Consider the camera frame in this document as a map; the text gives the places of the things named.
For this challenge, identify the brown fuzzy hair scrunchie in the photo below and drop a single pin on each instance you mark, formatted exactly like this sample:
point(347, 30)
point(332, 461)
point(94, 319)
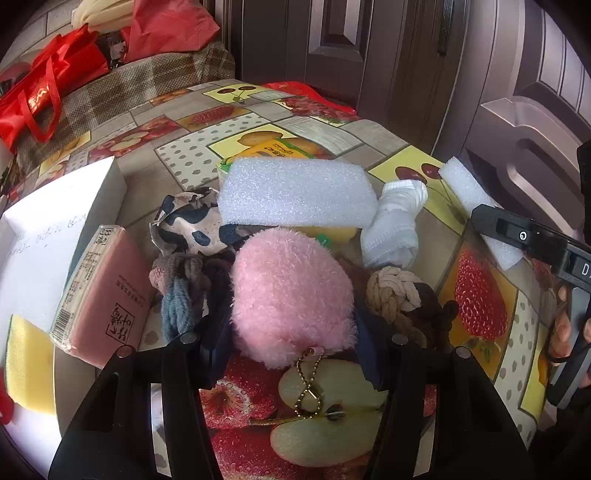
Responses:
point(438, 314)

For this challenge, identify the dark brown door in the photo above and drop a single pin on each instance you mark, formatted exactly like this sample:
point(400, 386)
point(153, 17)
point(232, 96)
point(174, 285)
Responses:
point(341, 50)
point(531, 124)

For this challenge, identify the person's right hand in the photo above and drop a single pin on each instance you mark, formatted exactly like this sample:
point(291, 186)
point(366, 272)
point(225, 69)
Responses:
point(562, 337)

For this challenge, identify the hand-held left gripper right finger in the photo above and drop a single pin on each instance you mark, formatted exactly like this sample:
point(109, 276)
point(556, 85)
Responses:
point(369, 355)

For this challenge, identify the cow print scrunchie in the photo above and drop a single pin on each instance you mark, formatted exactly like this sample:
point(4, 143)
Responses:
point(184, 226)

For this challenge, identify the red plastic bag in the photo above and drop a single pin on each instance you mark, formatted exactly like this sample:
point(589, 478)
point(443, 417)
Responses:
point(171, 27)

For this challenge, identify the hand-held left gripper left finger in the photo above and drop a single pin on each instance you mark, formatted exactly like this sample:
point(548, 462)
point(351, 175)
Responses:
point(214, 360)

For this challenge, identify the yellow cleaning sponge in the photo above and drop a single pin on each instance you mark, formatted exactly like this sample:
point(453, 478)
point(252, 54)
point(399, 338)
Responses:
point(27, 360)

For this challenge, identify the cream foam roll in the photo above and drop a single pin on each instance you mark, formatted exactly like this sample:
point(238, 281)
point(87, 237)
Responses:
point(99, 16)

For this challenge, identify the white cardboard box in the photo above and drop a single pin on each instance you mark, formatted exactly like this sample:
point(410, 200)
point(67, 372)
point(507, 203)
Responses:
point(46, 258)

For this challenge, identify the yellow green wipes packet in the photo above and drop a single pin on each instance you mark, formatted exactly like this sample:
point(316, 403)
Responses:
point(272, 150)

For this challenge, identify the white foam block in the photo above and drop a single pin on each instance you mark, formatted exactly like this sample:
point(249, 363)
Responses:
point(300, 189)

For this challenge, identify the white foam strip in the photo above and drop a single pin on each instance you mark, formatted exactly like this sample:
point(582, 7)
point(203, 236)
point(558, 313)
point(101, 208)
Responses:
point(466, 189)

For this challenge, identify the pink tissue pack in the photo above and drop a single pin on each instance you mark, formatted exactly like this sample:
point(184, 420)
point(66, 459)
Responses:
point(106, 300)

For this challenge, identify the yellow sponge with green tag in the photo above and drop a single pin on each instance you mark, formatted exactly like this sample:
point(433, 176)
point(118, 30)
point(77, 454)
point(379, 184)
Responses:
point(341, 234)

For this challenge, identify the plaid blanket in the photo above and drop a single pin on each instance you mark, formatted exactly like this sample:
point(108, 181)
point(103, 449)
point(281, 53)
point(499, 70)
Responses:
point(138, 87)

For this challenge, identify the red tote bag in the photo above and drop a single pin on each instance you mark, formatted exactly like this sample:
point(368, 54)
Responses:
point(41, 87)

